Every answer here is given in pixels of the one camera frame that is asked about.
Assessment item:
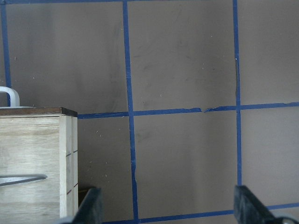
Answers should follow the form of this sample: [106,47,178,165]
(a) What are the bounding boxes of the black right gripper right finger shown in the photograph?
[234,185,299,224]

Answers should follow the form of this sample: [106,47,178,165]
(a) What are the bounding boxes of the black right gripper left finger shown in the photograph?
[56,188,103,224]

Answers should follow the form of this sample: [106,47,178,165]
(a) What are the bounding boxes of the light wooden drawer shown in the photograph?
[0,86,79,224]

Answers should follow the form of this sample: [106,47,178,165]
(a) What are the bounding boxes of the grey orange scissors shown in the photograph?
[0,174,48,187]

